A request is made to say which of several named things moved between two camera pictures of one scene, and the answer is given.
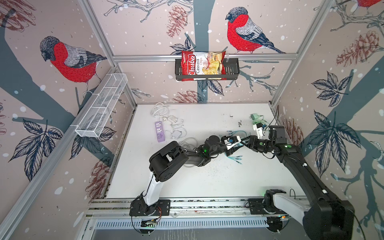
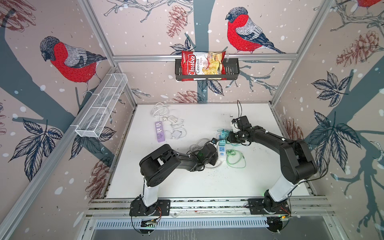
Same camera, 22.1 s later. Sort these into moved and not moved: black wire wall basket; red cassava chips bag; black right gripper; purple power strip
Moved: black right gripper
Not moved: red cassava chips bag; black wire wall basket; purple power strip
